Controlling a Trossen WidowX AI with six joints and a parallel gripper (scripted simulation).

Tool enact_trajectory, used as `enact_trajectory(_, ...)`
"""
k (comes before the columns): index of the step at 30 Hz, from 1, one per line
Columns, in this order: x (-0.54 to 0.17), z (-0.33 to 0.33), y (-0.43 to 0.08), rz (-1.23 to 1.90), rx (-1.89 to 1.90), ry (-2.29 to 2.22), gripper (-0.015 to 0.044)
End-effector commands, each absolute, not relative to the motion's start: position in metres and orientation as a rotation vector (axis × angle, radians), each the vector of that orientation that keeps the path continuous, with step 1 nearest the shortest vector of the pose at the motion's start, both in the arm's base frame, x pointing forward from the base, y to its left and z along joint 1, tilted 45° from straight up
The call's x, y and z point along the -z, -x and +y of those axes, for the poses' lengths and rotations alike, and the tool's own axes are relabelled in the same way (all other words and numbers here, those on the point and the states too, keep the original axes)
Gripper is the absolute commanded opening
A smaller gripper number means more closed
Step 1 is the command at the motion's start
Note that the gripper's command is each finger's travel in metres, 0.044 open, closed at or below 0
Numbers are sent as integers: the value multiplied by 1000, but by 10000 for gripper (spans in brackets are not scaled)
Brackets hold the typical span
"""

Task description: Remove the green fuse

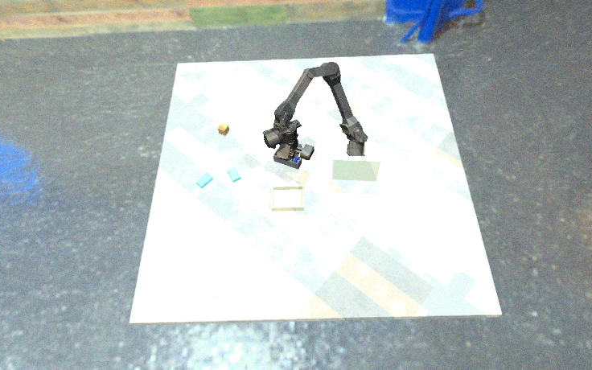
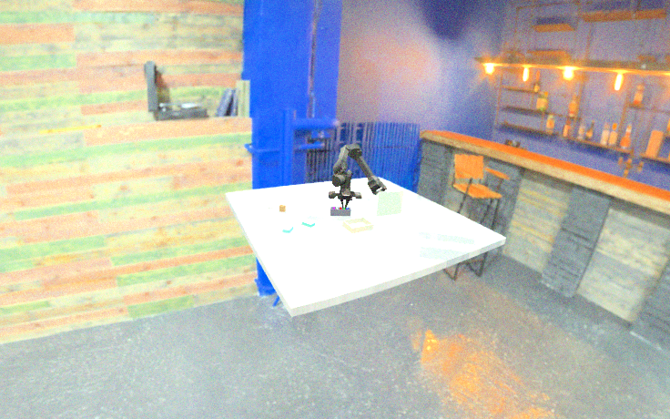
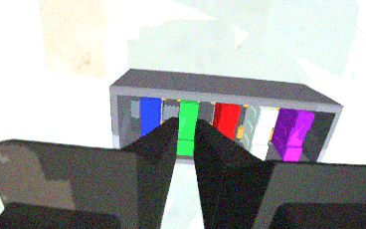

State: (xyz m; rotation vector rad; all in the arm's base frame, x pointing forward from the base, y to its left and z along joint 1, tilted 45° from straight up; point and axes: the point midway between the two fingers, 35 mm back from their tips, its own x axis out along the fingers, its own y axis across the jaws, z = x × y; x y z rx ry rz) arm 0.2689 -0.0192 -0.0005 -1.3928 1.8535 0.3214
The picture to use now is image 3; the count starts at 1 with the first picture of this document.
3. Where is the red fuse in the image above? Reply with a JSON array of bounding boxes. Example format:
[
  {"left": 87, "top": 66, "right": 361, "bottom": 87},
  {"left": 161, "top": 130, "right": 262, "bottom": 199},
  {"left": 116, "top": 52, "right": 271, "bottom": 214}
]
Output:
[{"left": 213, "top": 103, "right": 240, "bottom": 139}]

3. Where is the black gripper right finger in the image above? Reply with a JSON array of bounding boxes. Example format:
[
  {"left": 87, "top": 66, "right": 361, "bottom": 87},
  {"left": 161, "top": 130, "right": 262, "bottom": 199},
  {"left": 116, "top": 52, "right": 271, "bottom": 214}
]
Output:
[{"left": 194, "top": 119, "right": 366, "bottom": 229}]

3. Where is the grey fuse block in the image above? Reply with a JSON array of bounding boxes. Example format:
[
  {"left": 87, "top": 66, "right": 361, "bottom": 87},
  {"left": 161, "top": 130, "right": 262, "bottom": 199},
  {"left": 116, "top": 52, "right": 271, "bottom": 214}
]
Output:
[{"left": 108, "top": 69, "right": 344, "bottom": 162}]

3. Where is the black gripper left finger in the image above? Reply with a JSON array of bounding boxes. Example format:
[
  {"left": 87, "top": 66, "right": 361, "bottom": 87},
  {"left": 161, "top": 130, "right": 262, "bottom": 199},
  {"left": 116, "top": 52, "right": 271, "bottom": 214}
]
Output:
[{"left": 0, "top": 117, "right": 179, "bottom": 229}]

